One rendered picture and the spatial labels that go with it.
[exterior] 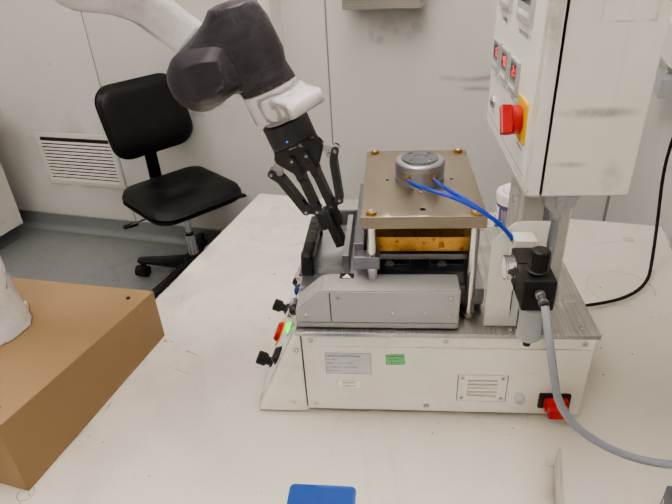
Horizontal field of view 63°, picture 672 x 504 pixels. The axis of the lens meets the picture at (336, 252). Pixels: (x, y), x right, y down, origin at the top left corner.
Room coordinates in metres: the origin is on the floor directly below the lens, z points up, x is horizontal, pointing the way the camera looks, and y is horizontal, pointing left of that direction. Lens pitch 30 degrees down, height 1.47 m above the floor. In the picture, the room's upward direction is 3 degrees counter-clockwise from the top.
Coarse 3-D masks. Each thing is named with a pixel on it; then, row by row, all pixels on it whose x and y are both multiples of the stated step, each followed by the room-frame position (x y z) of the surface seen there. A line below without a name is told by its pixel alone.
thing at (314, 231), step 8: (312, 216) 0.92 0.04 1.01; (312, 224) 0.89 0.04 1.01; (312, 232) 0.86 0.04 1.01; (320, 232) 0.92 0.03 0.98; (312, 240) 0.83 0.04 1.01; (304, 248) 0.80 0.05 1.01; (312, 248) 0.80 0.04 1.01; (304, 256) 0.78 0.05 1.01; (312, 256) 0.78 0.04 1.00; (304, 264) 0.78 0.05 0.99; (312, 264) 0.78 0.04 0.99; (304, 272) 0.78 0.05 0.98; (312, 272) 0.78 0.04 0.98
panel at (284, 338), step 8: (296, 296) 0.85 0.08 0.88; (288, 320) 0.83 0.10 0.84; (296, 320) 0.72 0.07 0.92; (280, 336) 0.83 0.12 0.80; (288, 336) 0.73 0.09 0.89; (280, 344) 0.79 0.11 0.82; (280, 352) 0.73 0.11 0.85; (272, 368) 0.75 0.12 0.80; (272, 376) 0.71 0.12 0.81; (264, 384) 0.75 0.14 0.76; (264, 392) 0.71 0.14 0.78
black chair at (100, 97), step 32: (96, 96) 2.40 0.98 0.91; (128, 96) 2.44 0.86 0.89; (160, 96) 2.53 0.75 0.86; (128, 128) 2.38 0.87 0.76; (160, 128) 2.47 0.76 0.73; (192, 128) 2.59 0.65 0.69; (128, 192) 2.31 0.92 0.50; (160, 192) 2.28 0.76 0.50; (192, 192) 2.25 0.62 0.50; (224, 192) 2.28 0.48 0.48; (128, 224) 2.22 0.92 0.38; (160, 224) 2.07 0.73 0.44; (160, 256) 2.40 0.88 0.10; (192, 256) 2.32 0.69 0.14; (160, 288) 2.12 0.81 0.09
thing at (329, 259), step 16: (352, 224) 0.88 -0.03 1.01; (320, 240) 0.90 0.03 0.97; (352, 240) 0.87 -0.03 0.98; (320, 256) 0.84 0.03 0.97; (336, 256) 0.84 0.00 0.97; (352, 256) 0.84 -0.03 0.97; (320, 272) 0.79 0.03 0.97; (336, 272) 0.79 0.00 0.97; (352, 272) 0.78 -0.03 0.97; (304, 288) 0.75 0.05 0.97; (464, 288) 0.72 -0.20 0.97; (480, 288) 0.71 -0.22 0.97
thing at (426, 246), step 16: (384, 240) 0.74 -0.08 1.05; (400, 240) 0.74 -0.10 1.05; (416, 240) 0.73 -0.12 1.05; (432, 240) 0.73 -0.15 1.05; (448, 240) 0.73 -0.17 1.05; (464, 240) 0.72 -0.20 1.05; (384, 256) 0.74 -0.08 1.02; (400, 256) 0.74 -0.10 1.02; (416, 256) 0.73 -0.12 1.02; (432, 256) 0.73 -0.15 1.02; (448, 256) 0.73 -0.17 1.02; (464, 256) 0.72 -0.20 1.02
